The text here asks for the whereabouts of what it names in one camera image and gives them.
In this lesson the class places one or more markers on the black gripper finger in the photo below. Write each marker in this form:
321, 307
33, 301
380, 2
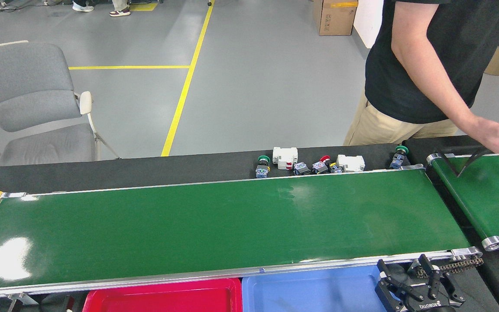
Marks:
435, 281
390, 288

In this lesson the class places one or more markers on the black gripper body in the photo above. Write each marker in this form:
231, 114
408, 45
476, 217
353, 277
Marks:
431, 307

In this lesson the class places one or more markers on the green mushroom push button switch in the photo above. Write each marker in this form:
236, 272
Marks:
261, 171
397, 161

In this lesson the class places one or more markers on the white circuit breaker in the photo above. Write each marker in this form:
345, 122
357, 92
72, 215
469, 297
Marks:
284, 156
351, 162

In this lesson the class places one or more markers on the person's right forearm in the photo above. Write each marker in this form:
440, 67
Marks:
440, 86

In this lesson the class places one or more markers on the green feeder conveyor belt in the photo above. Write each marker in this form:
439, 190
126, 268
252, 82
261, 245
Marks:
492, 199

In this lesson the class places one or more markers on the long green conveyor belt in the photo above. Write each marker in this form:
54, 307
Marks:
215, 225

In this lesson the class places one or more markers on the blue plastic bin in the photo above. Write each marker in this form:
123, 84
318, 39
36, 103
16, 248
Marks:
310, 294

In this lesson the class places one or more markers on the red plastic bin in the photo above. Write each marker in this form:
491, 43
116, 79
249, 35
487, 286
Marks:
163, 299

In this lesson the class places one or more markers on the person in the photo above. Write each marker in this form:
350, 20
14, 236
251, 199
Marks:
120, 12
82, 7
440, 52

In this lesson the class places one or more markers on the brown cardboard box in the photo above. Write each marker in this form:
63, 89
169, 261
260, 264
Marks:
336, 19

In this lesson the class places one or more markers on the grey padded chair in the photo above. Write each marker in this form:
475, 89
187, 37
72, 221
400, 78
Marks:
24, 86

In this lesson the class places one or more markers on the blue grey switch contact block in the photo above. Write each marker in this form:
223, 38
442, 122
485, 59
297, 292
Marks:
319, 167
301, 169

